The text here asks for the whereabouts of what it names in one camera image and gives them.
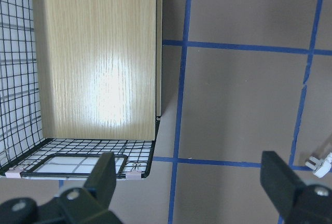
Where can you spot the white power plug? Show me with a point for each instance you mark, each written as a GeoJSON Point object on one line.
{"type": "Point", "coordinates": [319, 167]}

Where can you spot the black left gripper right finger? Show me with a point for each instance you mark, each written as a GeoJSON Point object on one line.
{"type": "Point", "coordinates": [281, 184]}

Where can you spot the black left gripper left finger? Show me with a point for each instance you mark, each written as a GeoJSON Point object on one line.
{"type": "Point", "coordinates": [101, 183]}

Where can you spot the pink binder clip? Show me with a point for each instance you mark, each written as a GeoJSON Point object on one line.
{"type": "Point", "coordinates": [134, 173]}
{"type": "Point", "coordinates": [14, 173]}

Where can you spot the wire grid wooden shelf box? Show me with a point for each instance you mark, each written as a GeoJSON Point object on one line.
{"type": "Point", "coordinates": [79, 78]}

